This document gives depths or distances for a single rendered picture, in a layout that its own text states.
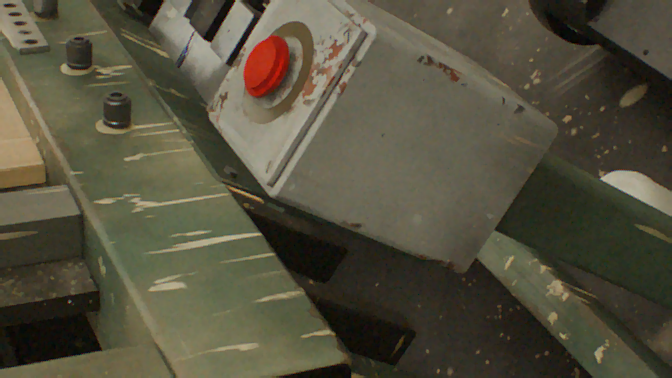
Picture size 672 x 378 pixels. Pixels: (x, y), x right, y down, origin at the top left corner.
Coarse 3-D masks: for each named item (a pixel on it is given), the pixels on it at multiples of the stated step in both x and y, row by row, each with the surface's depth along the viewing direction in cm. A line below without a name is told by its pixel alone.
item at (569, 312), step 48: (288, 240) 184; (336, 240) 190; (336, 288) 169; (528, 288) 162; (576, 288) 161; (0, 336) 122; (48, 336) 124; (96, 336) 130; (384, 336) 170; (576, 336) 154; (624, 336) 151
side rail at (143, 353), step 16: (96, 352) 83; (112, 352) 84; (128, 352) 84; (144, 352) 84; (160, 352) 84; (16, 368) 81; (32, 368) 81; (48, 368) 82; (64, 368) 82; (80, 368) 82; (96, 368) 82; (112, 368) 82; (128, 368) 82; (144, 368) 82; (160, 368) 83
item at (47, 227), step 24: (24, 192) 103; (48, 192) 103; (0, 216) 99; (24, 216) 100; (48, 216) 100; (72, 216) 101; (0, 240) 99; (24, 240) 100; (48, 240) 101; (72, 240) 102; (0, 264) 100; (24, 264) 101
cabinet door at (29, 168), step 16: (0, 80) 126; (0, 96) 123; (0, 112) 120; (16, 112) 120; (0, 128) 117; (16, 128) 117; (0, 144) 114; (16, 144) 115; (32, 144) 115; (0, 160) 112; (16, 160) 112; (32, 160) 112; (0, 176) 111; (16, 176) 111; (32, 176) 112
